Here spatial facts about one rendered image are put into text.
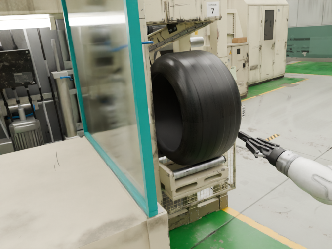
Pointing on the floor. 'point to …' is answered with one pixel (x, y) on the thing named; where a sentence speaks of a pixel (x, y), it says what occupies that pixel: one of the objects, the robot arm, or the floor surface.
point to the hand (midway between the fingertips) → (244, 137)
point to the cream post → (149, 99)
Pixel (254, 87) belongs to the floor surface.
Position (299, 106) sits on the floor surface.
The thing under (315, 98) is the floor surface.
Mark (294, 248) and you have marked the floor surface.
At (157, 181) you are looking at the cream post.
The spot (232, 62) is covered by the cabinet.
